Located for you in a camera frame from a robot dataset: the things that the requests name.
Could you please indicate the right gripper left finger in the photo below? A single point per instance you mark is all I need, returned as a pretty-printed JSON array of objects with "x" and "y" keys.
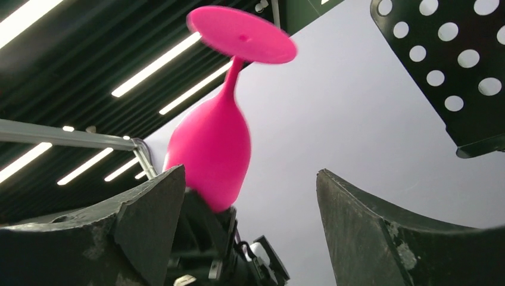
[{"x": 124, "y": 240}]

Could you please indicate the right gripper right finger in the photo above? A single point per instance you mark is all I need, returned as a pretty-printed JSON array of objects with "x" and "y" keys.
[{"x": 374, "y": 242}]

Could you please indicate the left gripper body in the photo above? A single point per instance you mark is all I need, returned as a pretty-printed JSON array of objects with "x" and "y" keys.
[{"x": 207, "y": 250}]

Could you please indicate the pink plastic goblet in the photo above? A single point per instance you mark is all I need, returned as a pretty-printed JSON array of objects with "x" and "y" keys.
[{"x": 213, "y": 141}]

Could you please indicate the black music stand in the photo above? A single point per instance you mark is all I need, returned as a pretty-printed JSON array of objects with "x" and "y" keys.
[{"x": 454, "y": 52}]

